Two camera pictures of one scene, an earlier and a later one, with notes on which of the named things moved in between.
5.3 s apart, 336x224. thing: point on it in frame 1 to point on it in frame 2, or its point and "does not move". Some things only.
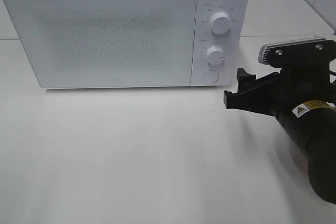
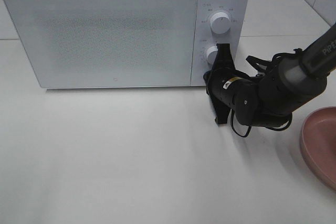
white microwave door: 106,36 does not move
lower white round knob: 215,55 does not move
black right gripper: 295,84 to 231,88
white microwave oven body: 105,30 does not move
